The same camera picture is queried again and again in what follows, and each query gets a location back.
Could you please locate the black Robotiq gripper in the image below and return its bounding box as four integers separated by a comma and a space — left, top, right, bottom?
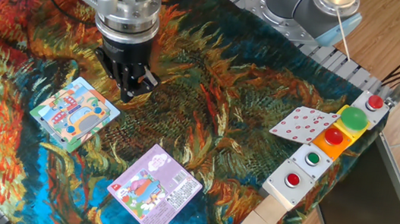
88, 32, 166, 108

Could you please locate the vehicle cartoon puzzle board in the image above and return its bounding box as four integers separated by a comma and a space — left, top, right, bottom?
25, 71, 125, 159

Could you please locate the sunflower painting tapestry cloth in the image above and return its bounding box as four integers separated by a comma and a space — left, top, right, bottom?
0, 0, 400, 224

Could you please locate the white red-dotted card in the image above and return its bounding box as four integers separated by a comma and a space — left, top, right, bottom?
268, 102, 342, 149

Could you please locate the large grey box red button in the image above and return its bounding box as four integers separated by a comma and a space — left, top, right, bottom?
259, 156, 319, 215

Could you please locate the grey box green button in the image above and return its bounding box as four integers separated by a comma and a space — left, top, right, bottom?
286, 140, 336, 182

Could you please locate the orange box red button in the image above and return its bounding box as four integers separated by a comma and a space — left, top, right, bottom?
309, 121, 355, 163

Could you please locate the white zip tie tail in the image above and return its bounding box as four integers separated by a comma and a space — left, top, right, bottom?
329, 8, 357, 63

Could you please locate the yellow box green dome button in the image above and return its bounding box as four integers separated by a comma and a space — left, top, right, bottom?
332, 103, 373, 144

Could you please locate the small grey box red button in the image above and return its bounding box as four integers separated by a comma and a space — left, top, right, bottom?
348, 88, 392, 132

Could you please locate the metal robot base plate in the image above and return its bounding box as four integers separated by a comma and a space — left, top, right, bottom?
238, 0, 332, 48

